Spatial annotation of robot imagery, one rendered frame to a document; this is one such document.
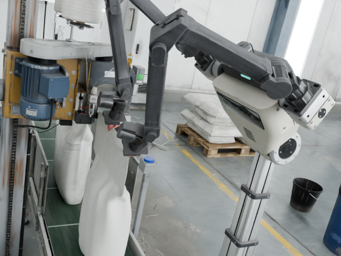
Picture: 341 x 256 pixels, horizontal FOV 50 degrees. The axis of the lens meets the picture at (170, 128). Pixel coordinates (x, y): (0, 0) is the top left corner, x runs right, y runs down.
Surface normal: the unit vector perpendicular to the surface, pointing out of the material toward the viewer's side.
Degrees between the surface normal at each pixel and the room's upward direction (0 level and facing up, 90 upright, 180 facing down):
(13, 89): 90
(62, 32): 90
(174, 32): 121
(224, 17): 90
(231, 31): 90
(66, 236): 0
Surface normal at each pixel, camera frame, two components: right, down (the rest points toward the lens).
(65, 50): 0.89, 0.30
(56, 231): 0.19, -0.93
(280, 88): -0.02, 0.77
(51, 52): 0.61, 0.37
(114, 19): 0.30, 0.61
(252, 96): -0.42, -0.73
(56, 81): 0.77, 0.34
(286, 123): 0.43, 0.36
